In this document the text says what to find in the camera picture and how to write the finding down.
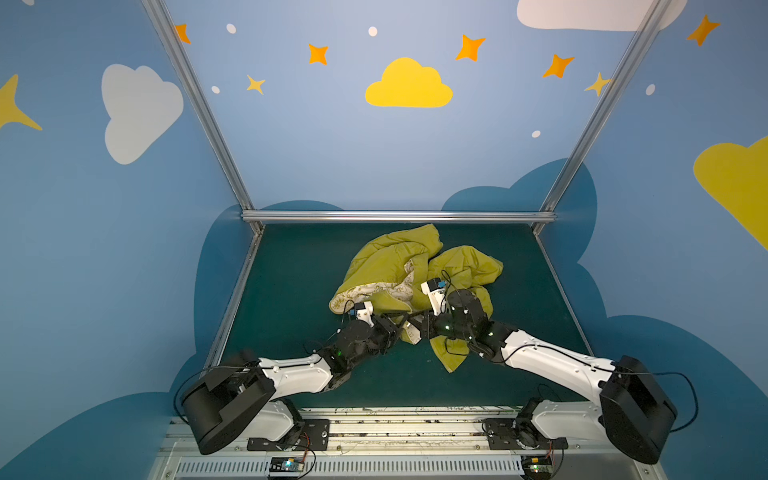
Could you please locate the green jacket with printed lining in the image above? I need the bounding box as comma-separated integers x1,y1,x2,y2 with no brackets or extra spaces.
328,224,505,374

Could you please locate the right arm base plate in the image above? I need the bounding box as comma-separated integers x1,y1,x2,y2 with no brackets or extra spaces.
482,418,569,451

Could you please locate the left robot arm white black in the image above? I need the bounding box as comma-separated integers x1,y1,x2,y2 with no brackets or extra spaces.
178,314,402,455

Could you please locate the right controller board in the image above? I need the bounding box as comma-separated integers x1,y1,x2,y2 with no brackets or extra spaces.
521,456,554,480

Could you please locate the aluminium rail base frame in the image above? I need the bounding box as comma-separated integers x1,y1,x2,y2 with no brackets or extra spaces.
148,406,666,479

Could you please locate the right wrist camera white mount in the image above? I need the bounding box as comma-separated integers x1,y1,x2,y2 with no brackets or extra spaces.
421,278,448,316

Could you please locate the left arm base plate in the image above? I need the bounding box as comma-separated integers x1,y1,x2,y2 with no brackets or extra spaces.
246,419,330,452

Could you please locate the right aluminium frame post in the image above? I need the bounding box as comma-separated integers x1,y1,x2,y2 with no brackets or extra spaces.
532,0,672,237

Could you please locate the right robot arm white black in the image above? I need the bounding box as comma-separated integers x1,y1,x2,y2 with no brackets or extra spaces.
420,279,678,465

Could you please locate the aluminium frame post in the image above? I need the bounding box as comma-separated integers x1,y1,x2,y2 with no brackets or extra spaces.
532,0,672,237
142,0,254,213

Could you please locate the left aluminium frame post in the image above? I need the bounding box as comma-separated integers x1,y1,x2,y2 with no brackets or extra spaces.
142,0,254,213

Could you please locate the rear horizontal aluminium bar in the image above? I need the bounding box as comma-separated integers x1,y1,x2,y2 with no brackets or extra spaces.
241,210,556,224

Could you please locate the left controller board green led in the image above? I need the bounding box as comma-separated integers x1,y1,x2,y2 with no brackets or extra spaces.
267,457,305,479

